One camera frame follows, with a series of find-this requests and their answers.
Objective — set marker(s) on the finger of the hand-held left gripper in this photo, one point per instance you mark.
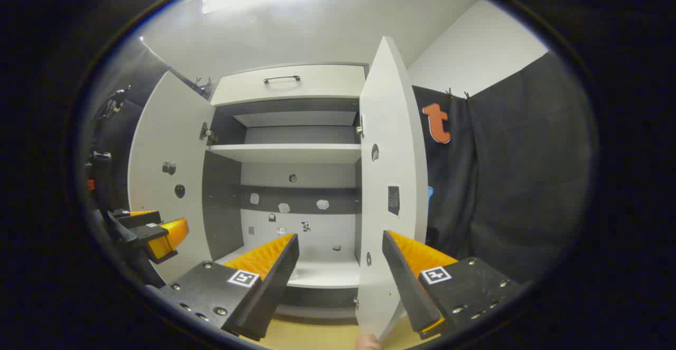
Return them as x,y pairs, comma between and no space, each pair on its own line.
137,219
163,239

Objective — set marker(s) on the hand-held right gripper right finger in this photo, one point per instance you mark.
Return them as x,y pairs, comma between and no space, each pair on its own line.
406,281

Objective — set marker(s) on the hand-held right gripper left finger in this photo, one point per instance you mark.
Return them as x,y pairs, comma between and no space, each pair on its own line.
274,276

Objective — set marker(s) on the white cabinet door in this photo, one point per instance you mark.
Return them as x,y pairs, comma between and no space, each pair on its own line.
393,128
169,128

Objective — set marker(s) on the white cabinet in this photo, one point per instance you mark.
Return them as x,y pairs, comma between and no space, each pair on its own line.
296,153

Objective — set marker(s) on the white cabinet drawer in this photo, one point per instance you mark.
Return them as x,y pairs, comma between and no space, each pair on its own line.
317,83

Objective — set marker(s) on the black backdrop cloth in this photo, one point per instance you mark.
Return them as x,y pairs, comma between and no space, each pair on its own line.
517,170

